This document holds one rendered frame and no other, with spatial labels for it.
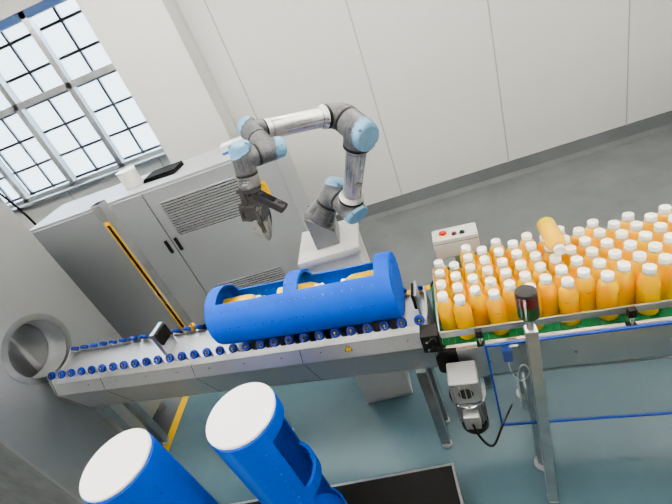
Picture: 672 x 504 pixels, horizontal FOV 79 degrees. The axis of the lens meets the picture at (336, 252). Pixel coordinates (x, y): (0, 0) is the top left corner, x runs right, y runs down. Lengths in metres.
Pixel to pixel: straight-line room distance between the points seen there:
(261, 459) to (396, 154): 3.42
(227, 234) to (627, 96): 3.97
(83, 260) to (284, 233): 1.74
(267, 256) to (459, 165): 2.28
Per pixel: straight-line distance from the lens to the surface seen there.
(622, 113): 5.09
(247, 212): 1.47
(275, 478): 1.74
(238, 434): 1.61
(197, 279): 3.77
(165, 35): 4.10
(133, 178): 3.69
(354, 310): 1.68
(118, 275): 4.01
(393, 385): 2.67
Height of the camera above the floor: 2.16
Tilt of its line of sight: 30 degrees down
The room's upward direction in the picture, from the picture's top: 23 degrees counter-clockwise
